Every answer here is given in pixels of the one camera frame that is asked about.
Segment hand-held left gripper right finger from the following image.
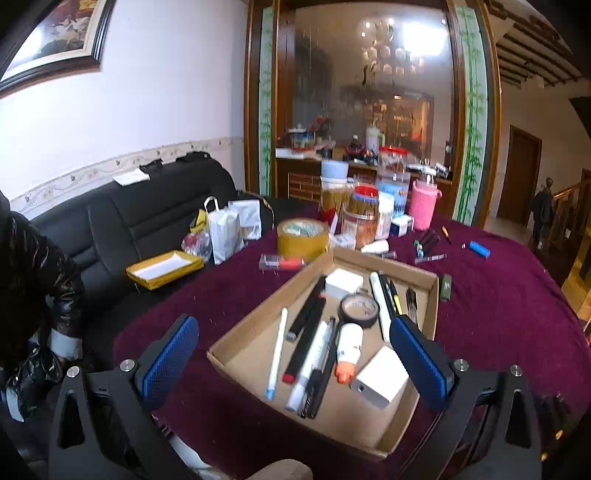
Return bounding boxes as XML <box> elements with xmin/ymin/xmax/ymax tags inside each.
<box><xmin>389</xmin><ymin>315</ymin><xmax>542</xmax><ymax>480</ymax></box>

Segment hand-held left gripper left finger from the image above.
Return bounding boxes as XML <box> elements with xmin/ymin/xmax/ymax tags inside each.
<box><xmin>48</xmin><ymin>314</ymin><xmax>200</xmax><ymax>480</ymax></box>

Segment large white charger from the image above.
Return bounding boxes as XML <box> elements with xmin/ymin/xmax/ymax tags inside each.
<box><xmin>350</xmin><ymin>345</ymin><xmax>411</xmax><ymax>411</ymax></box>

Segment white glue bottle orange cap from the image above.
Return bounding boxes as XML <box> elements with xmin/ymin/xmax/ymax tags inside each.
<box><xmin>335</xmin><ymin>322</ymin><xmax>365</xmax><ymax>385</ymax></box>

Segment black tape roll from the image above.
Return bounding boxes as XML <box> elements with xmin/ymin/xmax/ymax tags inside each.
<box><xmin>338</xmin><ymin>292</ymin><xmax>380</xmax><ymax>330</ymax></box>

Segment cardboard box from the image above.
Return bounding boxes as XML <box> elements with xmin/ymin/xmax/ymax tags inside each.
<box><xmin>206</xmin><ymin>246</ymin><xmax>439</xmax><ymax>463</ymax></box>

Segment white stylus pen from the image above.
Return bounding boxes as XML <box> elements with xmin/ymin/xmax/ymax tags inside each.
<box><xmin>265</xmin><ymin>307</ymin><xmax>289</xmax><ymax>401</ymax></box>

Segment white paint marker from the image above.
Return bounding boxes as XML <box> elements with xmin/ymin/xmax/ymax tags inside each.
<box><xmin>285</xmin><ymin>320</ymin><xmax>336</xmax><ymax>412</ymax></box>

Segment small white charger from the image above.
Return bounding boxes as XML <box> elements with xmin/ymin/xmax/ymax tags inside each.
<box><xmin>324</xmin><ymin>268</ymin><xmax>365</xmax><ymax>299</ymax></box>

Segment clear gel pen black clip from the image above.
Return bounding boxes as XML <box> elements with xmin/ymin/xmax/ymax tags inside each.
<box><xmin>297</xmin><ymin>323</ymin><xmax>338</xmax><ymax>418</ymax></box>

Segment black marker red caps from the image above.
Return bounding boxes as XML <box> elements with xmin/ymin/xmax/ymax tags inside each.
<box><xmin>281</xmin><ymin>295</ymin><xmax>329</xmax><ymax>385</ymax></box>

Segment thick black marker grey end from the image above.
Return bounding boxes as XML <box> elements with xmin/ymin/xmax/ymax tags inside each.
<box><xmin>285</xmin><ymin>275</ymin><xmax>328</xmax><ymax>343</ymax></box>

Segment yellow cardboard tray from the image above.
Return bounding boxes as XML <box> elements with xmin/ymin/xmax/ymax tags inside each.
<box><xmin>125</xmin><ymin>250</ymin><xmax>205</xmax><ymax>291</ymax></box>

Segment purple velvet tablecloth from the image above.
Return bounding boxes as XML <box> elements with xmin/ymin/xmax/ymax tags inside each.
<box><xmin>113</xmin><ymin>212</ymin><xmax>591</xmax><ymax>480</ymax></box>

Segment red snack bag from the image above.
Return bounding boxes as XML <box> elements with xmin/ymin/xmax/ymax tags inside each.
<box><xmin>181</xmin><ymin>230</ymin><xmax>213</xmax><ymax>265</ymax></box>

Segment small white tube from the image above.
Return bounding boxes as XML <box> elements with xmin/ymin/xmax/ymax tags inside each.
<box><xmin>360</xmin><ymin>240</ymin><xmax>398</xmax><ymax>260</ymax></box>

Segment white paper bag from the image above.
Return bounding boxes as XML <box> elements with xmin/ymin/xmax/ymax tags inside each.
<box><xmin>204</xmin><ymin>196</ymin><xmax>245</xmax><ymax>265</ymax></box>

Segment white tub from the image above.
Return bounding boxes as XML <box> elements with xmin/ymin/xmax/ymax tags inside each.
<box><xmin>376</xmin><ymin>194</ymin><xmax>397</xmax><ymax>241</ymax></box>

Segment clear plastic pen case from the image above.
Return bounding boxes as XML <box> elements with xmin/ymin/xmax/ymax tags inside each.
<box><xmin>259</xmin><ymin>254</ymin><xmax>305</xmax><ymax>273</ymax></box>

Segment beige cloth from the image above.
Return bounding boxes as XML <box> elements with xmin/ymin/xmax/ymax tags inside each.
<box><xmin>247</xmin><ymin>458</ymin><xmax>315</xmax><ymax>480</ymax></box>

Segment black leather sofa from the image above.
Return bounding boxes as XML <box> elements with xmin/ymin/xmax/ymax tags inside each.
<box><xmin>30</xmin><ymin>152</ymin><xmax>278</xmax><ymax>324</ymax></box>

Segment pink knit-sleeved jar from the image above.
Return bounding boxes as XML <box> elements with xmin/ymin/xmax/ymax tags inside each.
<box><xmin>411</xmin><ymin>168</ymin><xmax>443</xmax><ymax>232</ymax></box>

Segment jar orange label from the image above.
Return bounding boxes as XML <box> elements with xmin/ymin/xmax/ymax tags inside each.
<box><xmin>353</xmin><ymin>183</ymin><xmax>380</xmax><ymax>247</ymax></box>

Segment white pouch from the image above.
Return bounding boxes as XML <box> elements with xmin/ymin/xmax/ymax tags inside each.
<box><xmin>228</xmin><ymin>199</ymin><xmax>263</xmax><ymax>241</ymax></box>

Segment clear jar blue label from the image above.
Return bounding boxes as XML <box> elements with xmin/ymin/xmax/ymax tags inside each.
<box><xmin>375</xmin><ymin>179</ymin><xmax>411</xmax><ymax>220</ymax></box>

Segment yellow packing tape roll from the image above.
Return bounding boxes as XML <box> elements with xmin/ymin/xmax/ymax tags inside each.
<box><xmin>276</xmin><ymin>218</ymin><xmax>331</xmax><ymax>264</ymax></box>

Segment white folded paper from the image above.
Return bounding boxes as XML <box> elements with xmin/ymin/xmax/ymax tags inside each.
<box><xmin>112</xmin><ymin>169</ymin><xmax>151</xmax><ymax>187</ymax></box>

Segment tall clear snack jar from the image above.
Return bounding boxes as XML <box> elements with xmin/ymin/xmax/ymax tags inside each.
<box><xmin>320</xmin><ymin>160</ymin><xmax>352</xmax><ymax>224</ymax></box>

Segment red-lidded plastic jar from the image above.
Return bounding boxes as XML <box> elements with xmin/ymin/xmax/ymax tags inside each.
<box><xmin>379</xmin><ymin>146</ymin><xmax>410</xmax><ymax>185</ymax></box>

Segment wooden door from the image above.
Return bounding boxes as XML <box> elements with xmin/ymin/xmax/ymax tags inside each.
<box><xmin>495</xmin><ymin>124</ymin><xmax>542</xmax><ymax>227</ymax></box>

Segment wooden counter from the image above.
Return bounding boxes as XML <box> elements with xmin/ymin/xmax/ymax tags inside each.
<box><xmin>276</xmin><ymin>157</ymin><xmax>455</xmax><ymax>208</ymax></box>

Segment wooden stair railing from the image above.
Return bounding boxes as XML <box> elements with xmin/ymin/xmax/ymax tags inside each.
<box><xmin>551</xmin><ymin>178</ymin><xmax>591</xmax><ymax>254</ymax></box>

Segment bamboo painted panel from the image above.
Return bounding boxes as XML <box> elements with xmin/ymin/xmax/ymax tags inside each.
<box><xmin>452</xmin><ymin>4</ymin><xmax>489</xmax><ymax>227</ymax></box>
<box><xmin>257</xmin><ymin>7</ymin><xmax>275</xmax><ymax>197</ymax></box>

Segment framed painting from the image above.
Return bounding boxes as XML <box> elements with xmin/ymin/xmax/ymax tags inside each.
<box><xmin>0</xmin><ymin>0</ymin><xmax>117</xmax><ymax>95</ymax></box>

